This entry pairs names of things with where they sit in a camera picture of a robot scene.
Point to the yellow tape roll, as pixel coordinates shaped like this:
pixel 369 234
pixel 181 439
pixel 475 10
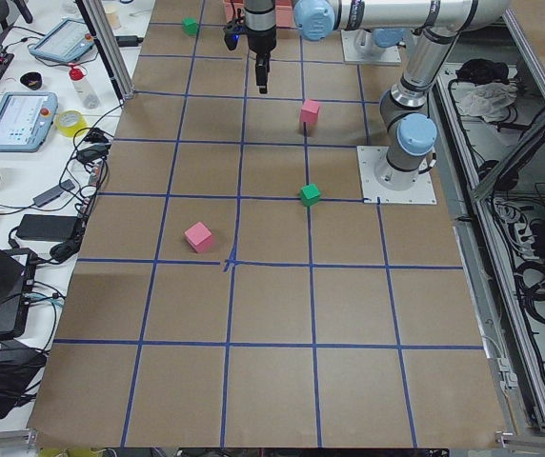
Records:
pixel 71 123

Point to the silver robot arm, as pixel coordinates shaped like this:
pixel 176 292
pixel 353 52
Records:
pixel 412 134

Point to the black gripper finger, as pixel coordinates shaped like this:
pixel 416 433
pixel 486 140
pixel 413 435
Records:
pixel 261 76

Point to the green foam cube far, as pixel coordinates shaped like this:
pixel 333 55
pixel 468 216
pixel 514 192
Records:
pixel 190 26

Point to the pink foam cube near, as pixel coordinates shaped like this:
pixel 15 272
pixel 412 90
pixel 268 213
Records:
pixel 199 237

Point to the pink foam cube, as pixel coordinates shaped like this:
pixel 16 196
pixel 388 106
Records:
pixel 309 113
pixel 199 237

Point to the blue teach pendant far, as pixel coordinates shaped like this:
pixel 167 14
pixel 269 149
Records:
pixel 65 43

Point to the green foam cube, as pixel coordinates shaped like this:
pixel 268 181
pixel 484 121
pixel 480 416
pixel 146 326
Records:
pixel 309 194
pixel 190 26

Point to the black power adapter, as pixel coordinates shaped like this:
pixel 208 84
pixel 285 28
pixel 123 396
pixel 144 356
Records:
pixel 50 228

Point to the red cap squeeze bottle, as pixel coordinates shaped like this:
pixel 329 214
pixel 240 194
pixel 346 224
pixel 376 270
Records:
pixel 83 88

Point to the pink foam cube far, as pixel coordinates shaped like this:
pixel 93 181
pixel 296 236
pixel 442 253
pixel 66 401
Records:
pixel 309 113

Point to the green foam cube centre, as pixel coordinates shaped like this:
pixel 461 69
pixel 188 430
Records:
pixel 309 194

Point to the aluminium frame post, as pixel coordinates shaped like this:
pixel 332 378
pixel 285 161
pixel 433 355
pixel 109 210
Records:
pixel 94 16

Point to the pink plastic bin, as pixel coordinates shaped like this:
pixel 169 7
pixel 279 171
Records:
pixel 283 11

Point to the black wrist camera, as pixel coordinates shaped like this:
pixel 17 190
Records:
pixel 232 32

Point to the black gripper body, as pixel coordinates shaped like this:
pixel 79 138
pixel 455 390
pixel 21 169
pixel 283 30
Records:
pixel 261 42

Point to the blue teach pendant near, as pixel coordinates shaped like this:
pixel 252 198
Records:
pixel 25 120

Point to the white crumpled cloth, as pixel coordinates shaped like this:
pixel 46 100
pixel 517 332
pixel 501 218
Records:
pixel 490 102

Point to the black bowl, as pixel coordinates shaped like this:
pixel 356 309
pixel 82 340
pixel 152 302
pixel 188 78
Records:
pixel 32 80

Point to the blue teach pendant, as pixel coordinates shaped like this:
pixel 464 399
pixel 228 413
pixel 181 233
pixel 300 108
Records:
pixel 65 43
pixel 25 120

